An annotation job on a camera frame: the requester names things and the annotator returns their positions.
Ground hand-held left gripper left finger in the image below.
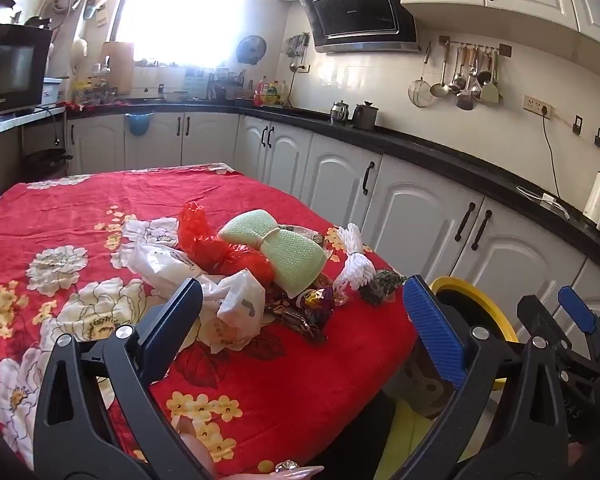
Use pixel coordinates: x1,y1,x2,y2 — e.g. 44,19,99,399
32,277,216,480

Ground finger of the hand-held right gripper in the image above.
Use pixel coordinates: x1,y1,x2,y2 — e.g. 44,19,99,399
517,296,600,378
558,286,600,361

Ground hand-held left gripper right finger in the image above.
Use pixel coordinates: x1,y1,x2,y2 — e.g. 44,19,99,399
380,275,571,480

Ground yellow rimmed trash bin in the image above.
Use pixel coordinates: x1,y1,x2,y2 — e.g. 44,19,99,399
411,275,521,418

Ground large white plastic bag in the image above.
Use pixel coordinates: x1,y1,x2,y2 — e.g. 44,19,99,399
111,217,211,298

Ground white bag with grey print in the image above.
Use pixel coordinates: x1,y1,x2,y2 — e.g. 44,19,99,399
195,269,270,352

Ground dark green wrapper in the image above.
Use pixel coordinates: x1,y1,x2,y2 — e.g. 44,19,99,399
361,268,409,307

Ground red plastic bag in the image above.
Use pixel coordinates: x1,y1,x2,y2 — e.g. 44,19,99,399
176,201,277,286

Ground small clear wrapper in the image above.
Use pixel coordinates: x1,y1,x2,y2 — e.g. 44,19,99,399
330,277,355,307

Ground white string bundle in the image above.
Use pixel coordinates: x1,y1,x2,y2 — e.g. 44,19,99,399
331,222,377,292

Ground purple gold candy wrapper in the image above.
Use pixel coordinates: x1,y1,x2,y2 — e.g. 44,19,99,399
300,286,337,313

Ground green scrub sponge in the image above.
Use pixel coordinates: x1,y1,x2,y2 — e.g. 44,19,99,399
216,212,331,297

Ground clear printed packet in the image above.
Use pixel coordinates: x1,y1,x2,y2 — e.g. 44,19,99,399
280,224,327,251

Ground person's left hand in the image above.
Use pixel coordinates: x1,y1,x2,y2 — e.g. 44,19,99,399
177,412,327,480

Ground white power adapter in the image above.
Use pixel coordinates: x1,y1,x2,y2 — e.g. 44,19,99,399
540,191,571,211

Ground red floral tablecloth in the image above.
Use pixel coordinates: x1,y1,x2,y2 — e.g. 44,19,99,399
0,162,421,480

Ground white base cabinets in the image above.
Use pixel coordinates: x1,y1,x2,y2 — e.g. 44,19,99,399
65,110,600,361

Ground black countertop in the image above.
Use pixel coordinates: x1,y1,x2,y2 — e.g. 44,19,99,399
62,100,600,281

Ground blue hanging basket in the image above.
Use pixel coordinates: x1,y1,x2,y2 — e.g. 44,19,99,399
125,111,153,137

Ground dark metal pot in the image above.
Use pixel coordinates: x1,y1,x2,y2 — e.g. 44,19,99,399
352,101,378,131

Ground row of hanging kitchen utensils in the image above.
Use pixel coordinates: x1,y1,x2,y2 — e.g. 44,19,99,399
430,42,503,111

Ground black condiment rack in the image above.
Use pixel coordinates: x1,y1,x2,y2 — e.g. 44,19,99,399
184,66,246,103

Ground group of condiment bottles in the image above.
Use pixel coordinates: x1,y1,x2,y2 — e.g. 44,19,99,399
252,77,288,108

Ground stainless steel shelf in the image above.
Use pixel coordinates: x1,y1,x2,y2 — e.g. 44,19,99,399
0,105,68,141

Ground white storage box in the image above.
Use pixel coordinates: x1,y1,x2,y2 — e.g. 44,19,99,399
42,77,67,106

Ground wooden cutting board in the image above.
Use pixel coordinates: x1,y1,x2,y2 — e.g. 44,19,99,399
101,41,135,96

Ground black microwave oven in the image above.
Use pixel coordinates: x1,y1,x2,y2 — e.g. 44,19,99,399
0,24,53,118

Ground hanging small kitchen tools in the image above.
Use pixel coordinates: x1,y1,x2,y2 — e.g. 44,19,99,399
285,32,311,72

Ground window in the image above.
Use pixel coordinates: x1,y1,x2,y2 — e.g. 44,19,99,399
112,0,248,68

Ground black range hood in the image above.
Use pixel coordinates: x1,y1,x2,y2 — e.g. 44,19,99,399
294,0,422,55

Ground black power cable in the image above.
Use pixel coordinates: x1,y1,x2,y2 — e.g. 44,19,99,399
541,115,573,218

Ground beige wall socket strip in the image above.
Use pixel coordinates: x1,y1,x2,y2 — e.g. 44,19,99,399
524,95,553,118

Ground wire mesh strainer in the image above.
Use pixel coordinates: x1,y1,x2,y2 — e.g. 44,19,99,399
407,42,433,108

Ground utensil wall rail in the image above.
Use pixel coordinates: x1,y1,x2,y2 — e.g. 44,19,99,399
439,35,512,58

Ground round dark wall fan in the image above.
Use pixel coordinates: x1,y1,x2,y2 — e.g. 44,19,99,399
236,35,268,66

